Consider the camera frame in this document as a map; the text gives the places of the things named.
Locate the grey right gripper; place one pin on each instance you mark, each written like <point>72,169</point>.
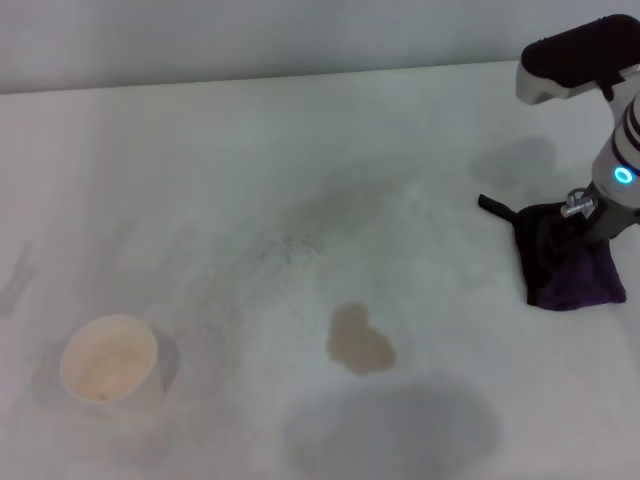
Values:
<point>607,220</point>

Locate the purple rag with black trim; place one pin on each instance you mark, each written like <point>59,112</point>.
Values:
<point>575,285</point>

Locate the white paper cup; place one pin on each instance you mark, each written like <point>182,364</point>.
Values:
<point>107,357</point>

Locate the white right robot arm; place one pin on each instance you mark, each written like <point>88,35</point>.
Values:
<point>622,145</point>

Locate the brown water stain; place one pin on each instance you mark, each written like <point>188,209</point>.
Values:
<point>357,342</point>

